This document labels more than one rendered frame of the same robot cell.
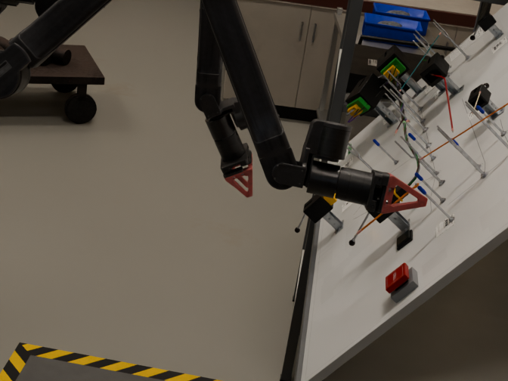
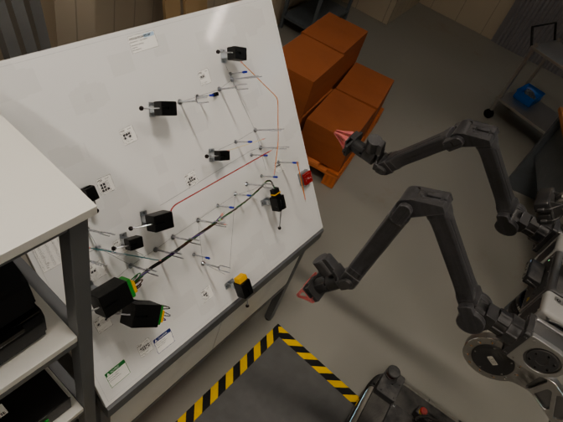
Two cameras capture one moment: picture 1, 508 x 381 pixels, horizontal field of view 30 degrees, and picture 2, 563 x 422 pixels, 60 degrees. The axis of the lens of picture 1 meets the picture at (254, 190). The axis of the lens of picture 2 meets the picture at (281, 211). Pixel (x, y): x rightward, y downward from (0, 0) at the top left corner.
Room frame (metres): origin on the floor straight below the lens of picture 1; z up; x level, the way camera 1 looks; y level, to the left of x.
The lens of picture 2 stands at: (3.08, 0.25, 2.46)
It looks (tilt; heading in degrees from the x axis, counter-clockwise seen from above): 45 degrees down; 202
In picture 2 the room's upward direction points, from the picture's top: 21 degrees clockwise
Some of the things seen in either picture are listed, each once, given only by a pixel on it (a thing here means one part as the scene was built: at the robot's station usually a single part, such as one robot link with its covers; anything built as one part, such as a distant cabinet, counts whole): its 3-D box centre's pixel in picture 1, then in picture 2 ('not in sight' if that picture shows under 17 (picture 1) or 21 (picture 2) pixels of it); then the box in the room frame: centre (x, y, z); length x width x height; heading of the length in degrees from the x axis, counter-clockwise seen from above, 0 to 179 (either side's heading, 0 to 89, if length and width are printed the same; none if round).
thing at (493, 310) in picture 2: not in sight; (477, 316); (1.99, 0.49, 1.43); 0.10 x 0.05 x 0.09; 94
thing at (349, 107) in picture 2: not in sight; (330, 95); (-0.25, -1.03, 0.37); 1.27 x 0.90 x 0.75; 5
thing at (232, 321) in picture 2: not in sight; (260, 291); (1.84, -0.20, 0.60); 0.55 x 0.03 x 0.39; 177
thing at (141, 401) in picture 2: not in sight; (168, 369); (2.39, -0.23, 0.60); 0.55 x 0.02 x 0.39; 177
